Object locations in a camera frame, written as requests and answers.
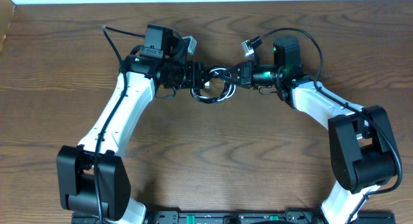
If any black usb cable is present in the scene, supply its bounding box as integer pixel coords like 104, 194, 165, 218
190, 65, 236, 105

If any white usb cable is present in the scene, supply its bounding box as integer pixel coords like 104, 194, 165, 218
193, 67, 236, 103

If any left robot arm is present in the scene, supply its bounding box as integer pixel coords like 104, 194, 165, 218
56, 25, 208, 223

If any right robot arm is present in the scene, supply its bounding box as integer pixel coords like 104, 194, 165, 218
219, 36, 402, 223

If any right camera cable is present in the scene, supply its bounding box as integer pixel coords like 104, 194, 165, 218
248, 26, 403, 224

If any camera cable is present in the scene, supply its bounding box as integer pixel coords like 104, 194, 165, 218
92, 25, 146, 224
248, 26, 403, 224

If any left camera cable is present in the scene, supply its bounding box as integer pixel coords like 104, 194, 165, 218
92, 25, 146, 224

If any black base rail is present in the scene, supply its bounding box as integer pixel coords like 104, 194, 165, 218
70, 209, 396, 224

